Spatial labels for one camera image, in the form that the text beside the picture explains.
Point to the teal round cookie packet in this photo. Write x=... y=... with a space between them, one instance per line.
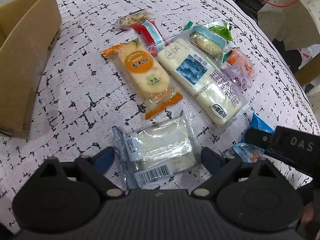
x=209 y=42

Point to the brown cardboard box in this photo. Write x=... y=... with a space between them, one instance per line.
x=29 y=31

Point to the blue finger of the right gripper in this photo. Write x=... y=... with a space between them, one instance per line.
x=258 y=138

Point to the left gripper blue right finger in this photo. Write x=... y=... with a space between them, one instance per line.
x=222 y=171

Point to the red and blue candy packet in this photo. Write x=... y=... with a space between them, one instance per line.
x=151 y=36

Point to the long white blueberry bar packet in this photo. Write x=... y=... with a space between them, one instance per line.
x=209 y=86

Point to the blue snack packet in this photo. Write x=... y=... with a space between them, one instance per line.
x=248 y=148

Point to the orange pink snack packet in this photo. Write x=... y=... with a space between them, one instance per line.
x=235 y=57

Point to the orange rice cracker packet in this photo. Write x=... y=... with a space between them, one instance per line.
x=151 y=82

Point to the purple round candy packet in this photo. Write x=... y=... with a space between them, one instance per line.
x=238 y=74

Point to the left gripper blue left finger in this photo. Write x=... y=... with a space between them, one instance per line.
x=92 y=170

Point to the clear white wafer packet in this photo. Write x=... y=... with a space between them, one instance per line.
x=158 y=151

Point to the bright green snack packet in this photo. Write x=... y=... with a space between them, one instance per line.
x=216 y=31

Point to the small peanut brittle packet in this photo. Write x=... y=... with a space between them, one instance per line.
x=132 y=19

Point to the floral cream cloth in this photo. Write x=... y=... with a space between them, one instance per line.
x=297 y=26

